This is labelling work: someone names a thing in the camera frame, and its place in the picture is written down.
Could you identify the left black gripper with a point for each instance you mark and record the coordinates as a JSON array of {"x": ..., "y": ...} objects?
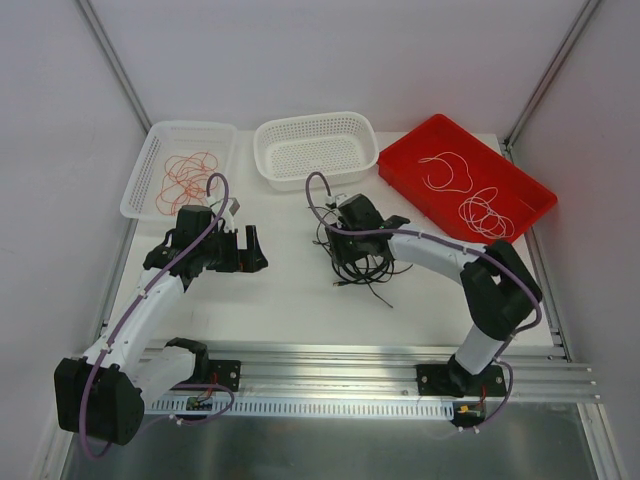
[{"x": 239, "y": 251}]

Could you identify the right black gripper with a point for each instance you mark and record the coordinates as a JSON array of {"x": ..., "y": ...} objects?
[{"x": 341, "y": 245}]

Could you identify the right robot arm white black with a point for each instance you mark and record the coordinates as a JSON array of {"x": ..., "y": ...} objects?
[{"x": 499, "y": 290}]

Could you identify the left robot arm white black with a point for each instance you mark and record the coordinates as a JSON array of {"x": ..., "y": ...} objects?
[{"x": 104, "y": 393}]

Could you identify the white perforated rounded basket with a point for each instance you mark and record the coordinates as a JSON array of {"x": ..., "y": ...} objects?
[{"x": 341, "y": 145}]

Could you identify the red plastic tray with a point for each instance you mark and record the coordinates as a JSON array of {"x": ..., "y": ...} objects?
[{"x": 470, "y": 191}]

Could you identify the clear white rectangular basket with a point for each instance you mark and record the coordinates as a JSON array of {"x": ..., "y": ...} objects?
[{"x": 173, "y": 166}]

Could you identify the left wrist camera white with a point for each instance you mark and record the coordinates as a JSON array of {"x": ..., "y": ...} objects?
[{"x": 224, "y": 211}]

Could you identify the aluminium mounting rail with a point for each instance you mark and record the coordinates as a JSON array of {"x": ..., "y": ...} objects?
[{"x": 541, "y": 374}]

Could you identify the white slotted cable duct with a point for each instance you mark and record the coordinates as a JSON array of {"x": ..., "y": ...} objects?
[{"x": 403, "y": 408}]

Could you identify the left aluminium frame post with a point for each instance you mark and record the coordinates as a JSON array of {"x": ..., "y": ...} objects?
[{"x": 98, "y": 31}]

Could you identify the aluminium frame post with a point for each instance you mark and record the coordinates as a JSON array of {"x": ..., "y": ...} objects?
[
  {"x": 98, "y": 31},
  {"x": 561, "y": 55}
]

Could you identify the right aluminium frame post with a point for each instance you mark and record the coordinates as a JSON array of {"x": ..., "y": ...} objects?
[{"x": 561, "y": 55}]

